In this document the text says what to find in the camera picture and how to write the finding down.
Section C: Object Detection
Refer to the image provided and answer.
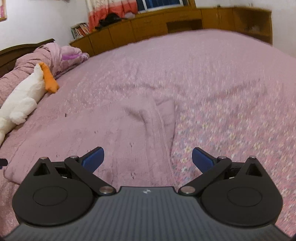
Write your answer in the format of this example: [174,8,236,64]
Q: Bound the mauve knitted cardigan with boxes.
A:
[1,95,176,188]

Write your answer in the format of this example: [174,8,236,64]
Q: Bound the white plush goose toy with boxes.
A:
[1,62,59,142]

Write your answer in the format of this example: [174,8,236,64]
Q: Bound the pink floral bed sheet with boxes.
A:
[1,30,295,235]

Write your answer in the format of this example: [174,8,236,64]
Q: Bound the dark wooden headboard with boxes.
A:
[0,39,55,77]

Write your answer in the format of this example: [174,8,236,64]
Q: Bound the pink folded quilt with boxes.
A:
[1,42,68,105]

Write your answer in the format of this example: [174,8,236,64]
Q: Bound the purple pillow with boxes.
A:
[61,46,90,67]

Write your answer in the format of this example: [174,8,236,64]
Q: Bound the row of books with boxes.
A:
[71,23,90,40]

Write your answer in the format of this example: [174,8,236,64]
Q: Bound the wooden cabinet unit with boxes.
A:
[70,6,273,56]

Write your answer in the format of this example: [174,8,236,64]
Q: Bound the red floral curtain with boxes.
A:
[85,0,138,32]

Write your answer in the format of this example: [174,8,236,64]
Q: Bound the black garment on cabinet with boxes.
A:
[95,13,126,31]

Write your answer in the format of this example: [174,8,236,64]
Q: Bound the window with blue glass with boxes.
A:
[136,0,184,12]

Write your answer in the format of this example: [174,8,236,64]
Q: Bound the framed wall picture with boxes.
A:
[0,0,7,22]

